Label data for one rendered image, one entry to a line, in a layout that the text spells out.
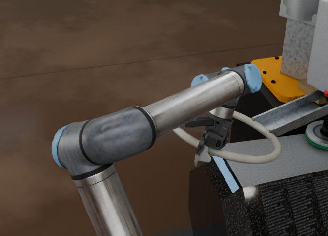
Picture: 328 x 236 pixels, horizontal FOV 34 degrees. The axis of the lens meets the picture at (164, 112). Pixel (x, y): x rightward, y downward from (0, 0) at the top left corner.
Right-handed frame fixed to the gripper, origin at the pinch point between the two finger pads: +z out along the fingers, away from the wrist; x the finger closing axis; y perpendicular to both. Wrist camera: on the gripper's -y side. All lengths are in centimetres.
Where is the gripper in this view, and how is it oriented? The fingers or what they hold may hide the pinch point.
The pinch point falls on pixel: (197, 160)
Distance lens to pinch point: 201.7
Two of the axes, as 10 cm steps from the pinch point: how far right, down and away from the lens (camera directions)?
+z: -2.7, 8.9, 3.7
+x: 4.3, -2.3, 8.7
